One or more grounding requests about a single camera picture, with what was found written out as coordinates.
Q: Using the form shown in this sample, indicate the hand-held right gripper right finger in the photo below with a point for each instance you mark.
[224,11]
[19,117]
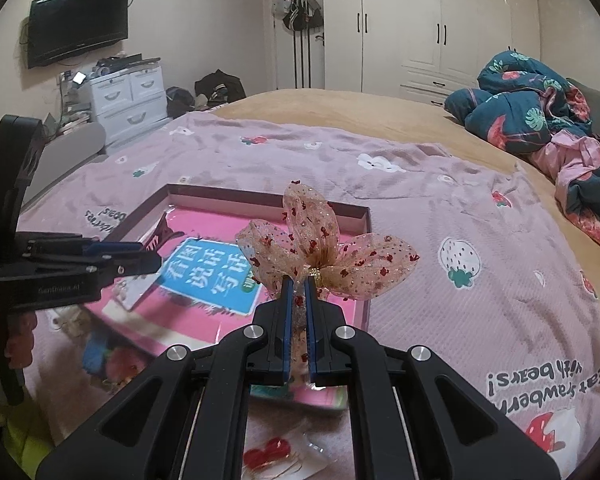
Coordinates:
[312,320]

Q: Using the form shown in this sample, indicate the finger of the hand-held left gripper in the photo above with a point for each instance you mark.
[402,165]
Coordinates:
[110,247]
[130,265]

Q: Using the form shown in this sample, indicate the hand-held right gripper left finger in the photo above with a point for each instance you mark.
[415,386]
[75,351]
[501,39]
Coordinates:
[286,320]

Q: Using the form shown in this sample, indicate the dark hair clip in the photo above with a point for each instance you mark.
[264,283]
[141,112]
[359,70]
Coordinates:
[162,235]

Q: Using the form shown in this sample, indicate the sheer red-dotted hair bow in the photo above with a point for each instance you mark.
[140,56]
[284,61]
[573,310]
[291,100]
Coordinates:
[325,230]

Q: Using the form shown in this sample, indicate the pink cardboard box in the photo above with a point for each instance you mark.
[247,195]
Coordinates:
[220,192]

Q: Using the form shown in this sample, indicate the clear bag with heart earrings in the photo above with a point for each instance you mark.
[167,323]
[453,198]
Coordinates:
[275,455]

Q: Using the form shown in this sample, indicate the person's left hand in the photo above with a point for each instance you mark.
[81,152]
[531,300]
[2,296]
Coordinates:
[21,340]

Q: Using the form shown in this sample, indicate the grey padded footboard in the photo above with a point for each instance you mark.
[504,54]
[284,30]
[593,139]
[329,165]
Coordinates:
[65,160]

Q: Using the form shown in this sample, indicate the white drawer cabinet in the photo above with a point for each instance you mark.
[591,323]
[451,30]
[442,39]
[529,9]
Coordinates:
[130,100]

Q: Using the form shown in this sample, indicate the dark grey bag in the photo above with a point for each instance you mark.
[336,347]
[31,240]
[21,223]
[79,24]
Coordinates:
[180,102]

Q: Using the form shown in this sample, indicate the black device on cabinet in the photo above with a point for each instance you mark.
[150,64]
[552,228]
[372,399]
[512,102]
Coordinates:
[130,62]

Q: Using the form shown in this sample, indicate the black bag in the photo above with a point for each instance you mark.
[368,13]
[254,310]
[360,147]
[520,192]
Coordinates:
[222,87]

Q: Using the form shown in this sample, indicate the yellow-green clothing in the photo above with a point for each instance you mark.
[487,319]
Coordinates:
[20,445]

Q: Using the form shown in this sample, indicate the bed with tan sheet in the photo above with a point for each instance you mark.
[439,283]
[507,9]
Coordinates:
[370,115]

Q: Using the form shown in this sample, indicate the white door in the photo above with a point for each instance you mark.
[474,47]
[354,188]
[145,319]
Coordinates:
[287,60]

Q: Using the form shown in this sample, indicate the teal floral quilt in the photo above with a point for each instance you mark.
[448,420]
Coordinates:
[520,110]

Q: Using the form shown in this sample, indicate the hanging bags on door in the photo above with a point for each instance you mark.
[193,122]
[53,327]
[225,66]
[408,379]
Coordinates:
[300,10]

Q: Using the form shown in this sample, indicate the cream wardrobe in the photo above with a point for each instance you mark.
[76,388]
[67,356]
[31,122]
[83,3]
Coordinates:
[430,25]

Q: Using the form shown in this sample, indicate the grey headboard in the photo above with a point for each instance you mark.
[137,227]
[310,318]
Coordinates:
[597,100]

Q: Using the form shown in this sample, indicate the black wall television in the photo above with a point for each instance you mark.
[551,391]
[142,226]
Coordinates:
[77,22]

